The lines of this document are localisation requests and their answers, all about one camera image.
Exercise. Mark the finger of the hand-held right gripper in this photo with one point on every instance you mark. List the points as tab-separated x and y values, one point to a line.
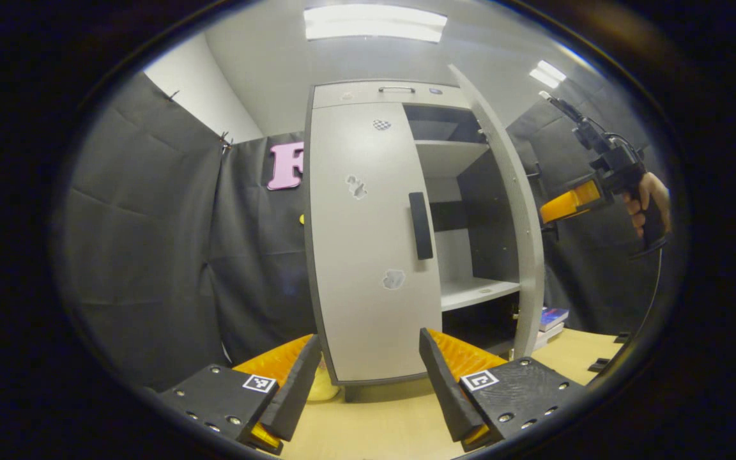
566	204

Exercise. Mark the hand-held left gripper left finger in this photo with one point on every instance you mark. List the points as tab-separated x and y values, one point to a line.
298	390

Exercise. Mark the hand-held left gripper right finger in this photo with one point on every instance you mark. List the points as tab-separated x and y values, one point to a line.
448	390

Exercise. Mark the grey cabinet door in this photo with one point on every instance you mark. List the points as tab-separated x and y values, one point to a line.
521	211
368	306

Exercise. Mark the grey double-door shoe cabinet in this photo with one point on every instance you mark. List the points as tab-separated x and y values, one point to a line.
361	94

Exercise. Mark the grey cabinet shelf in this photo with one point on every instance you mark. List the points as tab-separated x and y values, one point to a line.
476	292
448	156

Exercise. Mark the yellow pineapple plush toy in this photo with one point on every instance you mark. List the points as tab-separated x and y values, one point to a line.
320	388

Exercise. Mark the white book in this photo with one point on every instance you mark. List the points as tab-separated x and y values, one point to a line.
548	337

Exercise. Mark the small ceiling light panel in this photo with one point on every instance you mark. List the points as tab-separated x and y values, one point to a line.
547	73

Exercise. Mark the blue book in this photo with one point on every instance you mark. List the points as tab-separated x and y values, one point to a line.
553	317

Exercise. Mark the black backdrop cloth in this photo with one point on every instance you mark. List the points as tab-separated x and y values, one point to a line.
151	223

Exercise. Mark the black cloth clip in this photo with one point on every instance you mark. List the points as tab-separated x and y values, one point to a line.
170	96
225	142

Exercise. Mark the large ceiling light panel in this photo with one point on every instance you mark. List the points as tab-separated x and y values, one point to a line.
374	23

